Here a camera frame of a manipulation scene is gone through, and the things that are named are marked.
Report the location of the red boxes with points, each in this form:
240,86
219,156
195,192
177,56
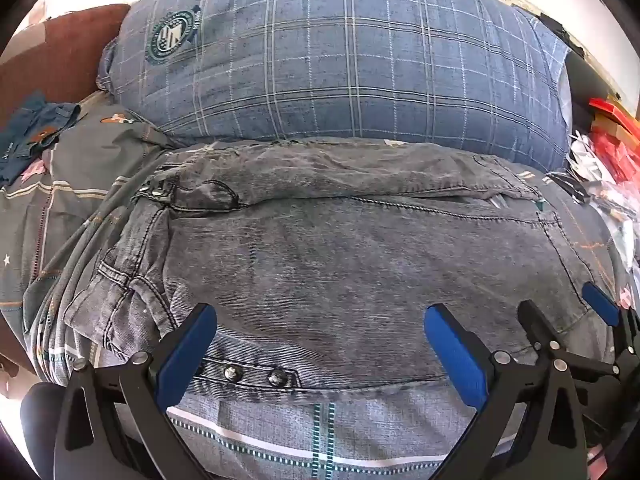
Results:
625,125

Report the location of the blue plaid pillow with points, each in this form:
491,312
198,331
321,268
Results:
350,60

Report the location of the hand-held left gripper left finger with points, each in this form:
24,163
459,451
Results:
187,355

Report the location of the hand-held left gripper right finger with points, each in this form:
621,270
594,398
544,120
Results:
455,360

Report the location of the grey denim pants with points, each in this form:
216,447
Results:
325,260

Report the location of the white plastic bags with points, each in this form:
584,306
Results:
590,155

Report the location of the grey patterned bedsheet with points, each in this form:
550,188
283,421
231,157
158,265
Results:
275,440

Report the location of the dark blue denim garment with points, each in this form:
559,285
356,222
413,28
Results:
30,125

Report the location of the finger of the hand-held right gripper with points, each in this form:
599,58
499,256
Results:
600,305
537,325

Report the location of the brown headboard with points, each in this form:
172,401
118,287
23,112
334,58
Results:
60,50

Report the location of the black object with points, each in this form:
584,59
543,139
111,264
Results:
585,75

